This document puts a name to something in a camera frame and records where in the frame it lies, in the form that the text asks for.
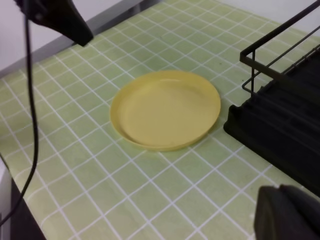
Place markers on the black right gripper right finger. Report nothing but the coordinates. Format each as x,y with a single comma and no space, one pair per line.
286,213

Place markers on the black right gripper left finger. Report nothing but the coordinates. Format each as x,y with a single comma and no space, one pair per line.
61,16

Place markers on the yellow plastic plate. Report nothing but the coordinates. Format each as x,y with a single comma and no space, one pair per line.
165,110

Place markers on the black drip tray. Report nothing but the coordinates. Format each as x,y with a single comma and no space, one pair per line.
281,122

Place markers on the black wire dish rack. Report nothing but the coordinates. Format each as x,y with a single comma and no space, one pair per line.
290,60

